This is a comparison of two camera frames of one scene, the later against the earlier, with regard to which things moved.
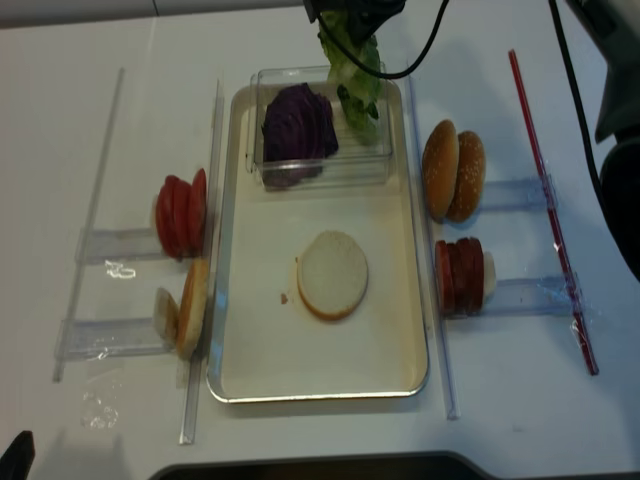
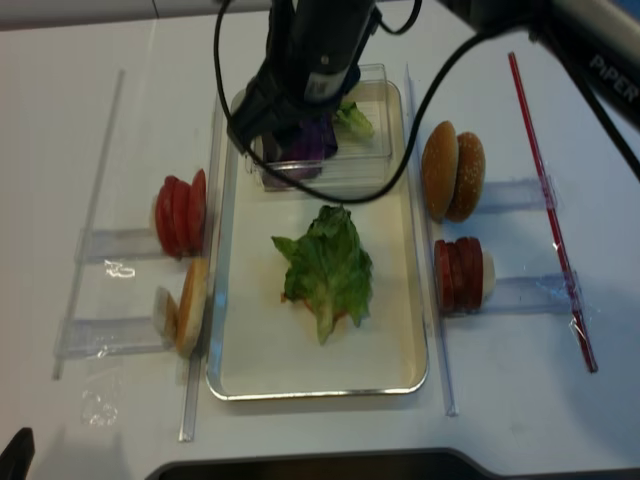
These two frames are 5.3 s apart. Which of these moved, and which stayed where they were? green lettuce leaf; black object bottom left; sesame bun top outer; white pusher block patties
Moved: green lettuce leaf
Stayed: white pusher block patties; sesame bun top outer; black object bottom left
